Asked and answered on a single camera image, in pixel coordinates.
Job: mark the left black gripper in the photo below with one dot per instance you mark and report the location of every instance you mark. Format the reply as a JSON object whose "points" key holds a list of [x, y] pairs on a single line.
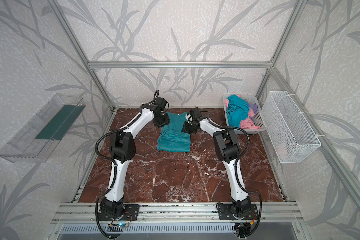
{"points": [[162, 120]]}

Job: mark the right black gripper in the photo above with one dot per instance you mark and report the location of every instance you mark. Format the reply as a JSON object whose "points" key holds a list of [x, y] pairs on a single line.
{"points": [[188, 127]]}

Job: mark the teal printed t-shirt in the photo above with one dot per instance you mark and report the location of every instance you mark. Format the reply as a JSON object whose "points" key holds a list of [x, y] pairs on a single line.
{"points": [[171, 138]]}

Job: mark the white plastic laundry basket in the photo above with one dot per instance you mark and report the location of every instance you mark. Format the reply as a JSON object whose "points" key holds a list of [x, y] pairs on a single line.
{"points": [[257, 118]]}

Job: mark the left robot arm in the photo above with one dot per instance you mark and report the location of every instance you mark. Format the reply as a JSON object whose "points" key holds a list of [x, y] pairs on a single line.
{"points": [[123, 149]]}

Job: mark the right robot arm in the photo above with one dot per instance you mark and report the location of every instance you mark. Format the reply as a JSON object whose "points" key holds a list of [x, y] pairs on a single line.
{"points": [[228, 151]]}

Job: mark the teal t-shirt in basket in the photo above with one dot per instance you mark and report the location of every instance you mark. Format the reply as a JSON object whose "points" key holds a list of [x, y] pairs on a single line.
{"points": [[236, 110]]}

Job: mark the pink t-shirt in basket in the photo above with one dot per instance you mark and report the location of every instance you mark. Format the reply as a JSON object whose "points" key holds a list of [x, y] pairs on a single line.
{"points": [[247, 123]]}

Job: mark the purple t-shirt in basket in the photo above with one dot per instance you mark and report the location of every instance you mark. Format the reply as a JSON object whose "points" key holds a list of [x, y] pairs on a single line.
{"points": [[254, 107]]}

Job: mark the green circuit board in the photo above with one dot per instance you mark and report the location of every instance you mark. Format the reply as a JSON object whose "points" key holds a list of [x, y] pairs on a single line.
{"points": [[119, 225]]}

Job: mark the aluminium frame crossbar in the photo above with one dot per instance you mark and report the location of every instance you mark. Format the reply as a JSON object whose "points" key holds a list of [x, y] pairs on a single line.
{"points": [[146, 65]]}

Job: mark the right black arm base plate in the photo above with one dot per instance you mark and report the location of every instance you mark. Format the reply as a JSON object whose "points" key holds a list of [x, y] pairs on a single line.
{"points": [[225, 212]]}

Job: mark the pink item in wire basket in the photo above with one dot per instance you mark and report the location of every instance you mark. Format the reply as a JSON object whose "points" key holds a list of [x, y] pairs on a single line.
{"points": [[281, 150]]}

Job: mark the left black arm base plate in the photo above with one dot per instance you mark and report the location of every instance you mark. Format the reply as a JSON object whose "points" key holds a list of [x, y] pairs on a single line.
{"points": [[130, 213]]}

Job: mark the white wire mesh basket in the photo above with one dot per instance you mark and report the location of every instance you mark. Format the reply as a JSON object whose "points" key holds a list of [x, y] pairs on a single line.
{"points": [[286, 123]]}

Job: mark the clear plastic wall tray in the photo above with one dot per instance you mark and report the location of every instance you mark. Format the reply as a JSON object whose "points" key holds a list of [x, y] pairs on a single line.
{"points": [[36, 141]]}

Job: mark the aluminium front rail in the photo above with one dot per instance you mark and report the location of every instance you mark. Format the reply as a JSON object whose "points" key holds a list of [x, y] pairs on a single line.
{"points": [[149, 213]]}

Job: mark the slotted white cable duct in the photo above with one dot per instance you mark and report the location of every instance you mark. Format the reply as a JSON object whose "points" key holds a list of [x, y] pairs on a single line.
{"points": [[150, 228]]}

